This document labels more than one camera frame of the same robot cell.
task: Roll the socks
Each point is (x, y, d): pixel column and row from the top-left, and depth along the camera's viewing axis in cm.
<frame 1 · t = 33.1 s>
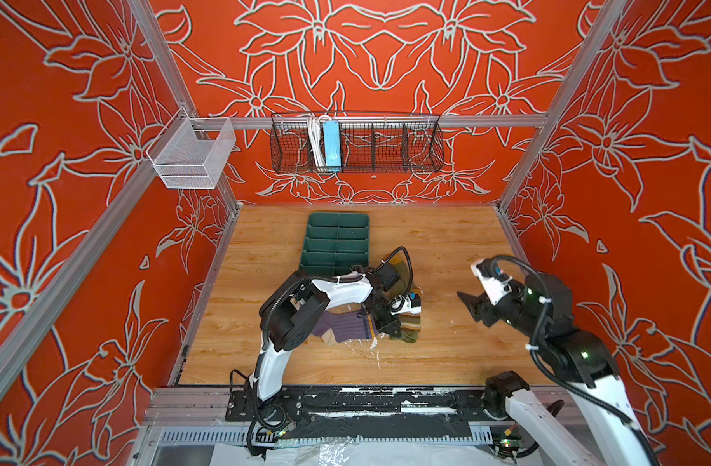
left hand: (399, 331, 85), fingers closed
right hand: (467, 282, 67), fingers open
purple sock: (347, 326, 88), on the table
green divided tray: (333, 243, 105), point 4 cm above the table

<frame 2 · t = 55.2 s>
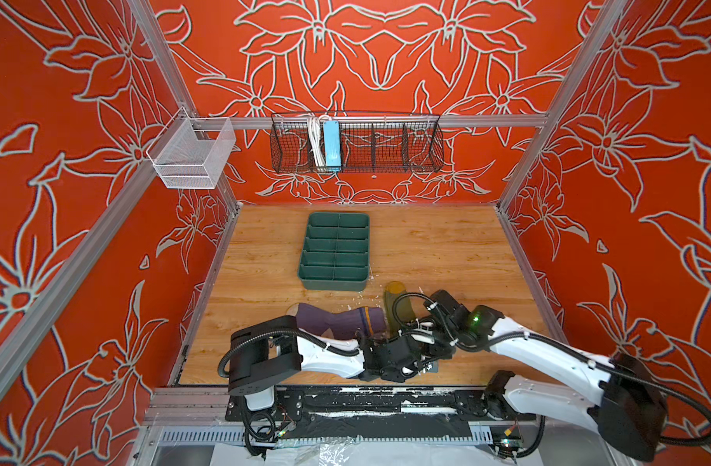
left hand: (408, 352, 80), fingers closed
right hand: (418, 337, 80), fingers open
the named things where they were.

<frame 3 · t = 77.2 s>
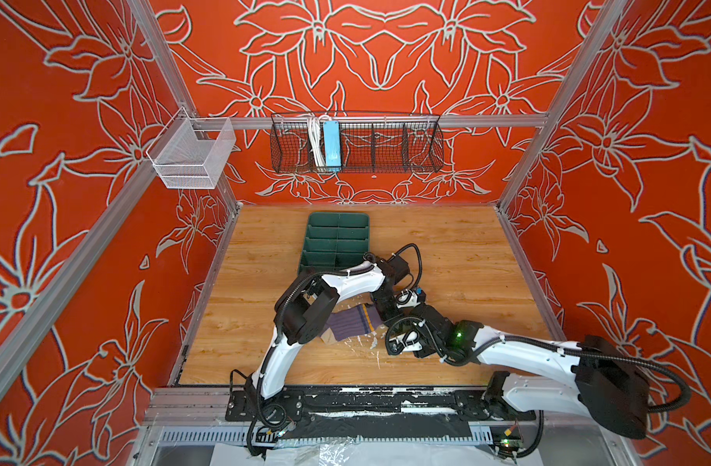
left hand: (398, 326, 86), fingers closed
right hand: (405, 322, 85), fingers open
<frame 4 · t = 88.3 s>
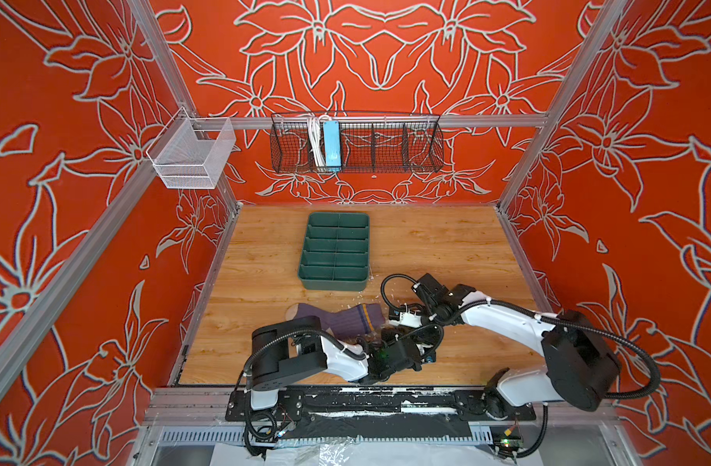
left hand: (403, 328, 85), fingers closed
right hand: (409, 332, 84), fingers closed
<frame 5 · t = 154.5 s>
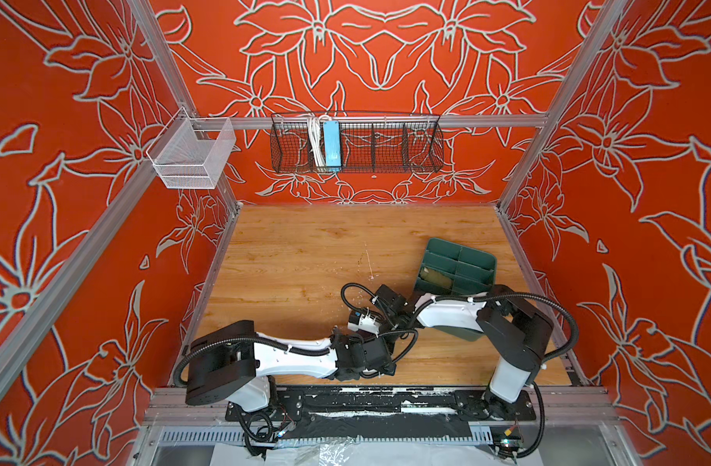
left hand: (359, 345, 82), fingers closed
right hand: (364, 353, 81), fingers closed
green divided tray: (448, 269, 100), point 2 cm above the table
